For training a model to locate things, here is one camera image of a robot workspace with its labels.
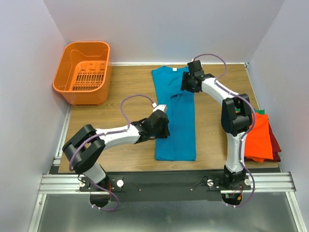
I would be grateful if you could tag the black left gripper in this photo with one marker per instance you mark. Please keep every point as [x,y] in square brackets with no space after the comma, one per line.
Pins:
[166,132]

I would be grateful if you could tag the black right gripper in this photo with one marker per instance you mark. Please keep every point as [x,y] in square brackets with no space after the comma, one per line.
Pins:
[185,78]

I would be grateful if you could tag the blue t-shirt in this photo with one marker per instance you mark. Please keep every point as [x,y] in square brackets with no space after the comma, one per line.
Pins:
[181,144]

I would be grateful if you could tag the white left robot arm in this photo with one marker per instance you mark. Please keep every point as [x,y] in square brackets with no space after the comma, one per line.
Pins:
[85,147]

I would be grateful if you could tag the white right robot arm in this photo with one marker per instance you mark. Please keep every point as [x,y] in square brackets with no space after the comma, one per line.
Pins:
[236,118]

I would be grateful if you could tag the green folded t-shirt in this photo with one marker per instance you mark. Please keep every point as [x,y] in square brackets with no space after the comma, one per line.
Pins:
[260,112]

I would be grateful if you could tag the orange plastic basket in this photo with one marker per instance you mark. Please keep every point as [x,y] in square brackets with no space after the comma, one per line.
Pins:
[84,73]

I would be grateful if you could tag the orange folded t-shirt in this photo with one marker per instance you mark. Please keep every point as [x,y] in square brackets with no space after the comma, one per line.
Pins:
[258,145]

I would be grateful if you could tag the dark red folded t-shirt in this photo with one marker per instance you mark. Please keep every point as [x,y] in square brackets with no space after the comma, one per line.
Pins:
[275,146]

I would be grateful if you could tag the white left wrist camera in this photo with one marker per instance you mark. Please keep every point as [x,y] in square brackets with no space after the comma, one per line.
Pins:
[161,107]

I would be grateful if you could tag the black mounting base plate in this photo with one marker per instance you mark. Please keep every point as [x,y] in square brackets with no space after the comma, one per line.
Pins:
[210,185]

